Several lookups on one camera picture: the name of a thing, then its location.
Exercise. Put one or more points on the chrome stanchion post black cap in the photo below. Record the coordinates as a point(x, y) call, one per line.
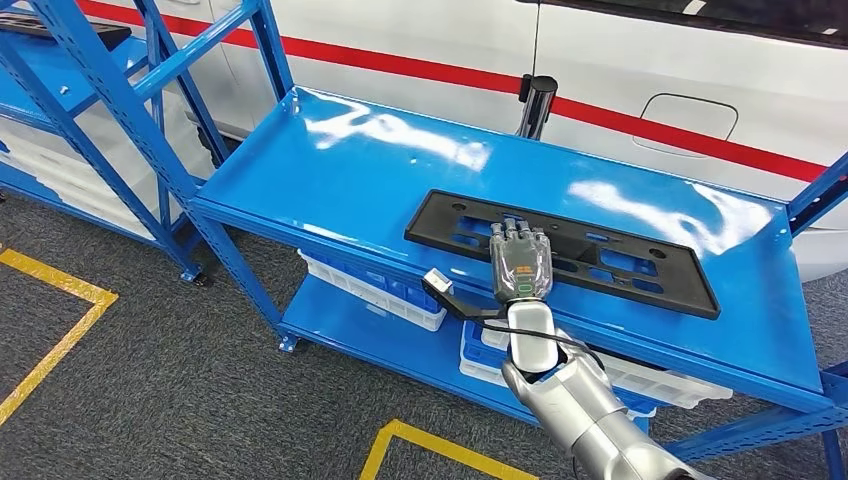
point(536, 106)

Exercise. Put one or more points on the white vehicle with red stripe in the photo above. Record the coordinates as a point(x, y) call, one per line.
point(397, 26)

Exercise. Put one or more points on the black plastic plate holder part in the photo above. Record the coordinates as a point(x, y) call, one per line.
point(676, 285)
point(66, 32)

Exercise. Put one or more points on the white plastic crate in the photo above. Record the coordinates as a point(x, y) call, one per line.
point(86, 179)
point(371, 298)
point(477, 376)
point(662, 387)

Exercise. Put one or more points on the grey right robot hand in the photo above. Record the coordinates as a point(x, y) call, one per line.
point(521, 265)

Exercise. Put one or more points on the yellow floor tape square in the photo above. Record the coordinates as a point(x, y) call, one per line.
point(60, 276)
point(379, 450)

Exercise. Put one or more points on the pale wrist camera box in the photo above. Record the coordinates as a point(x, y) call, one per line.
point(438, 281)

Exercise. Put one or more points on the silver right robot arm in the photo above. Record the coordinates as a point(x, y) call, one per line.
point(583, 411)

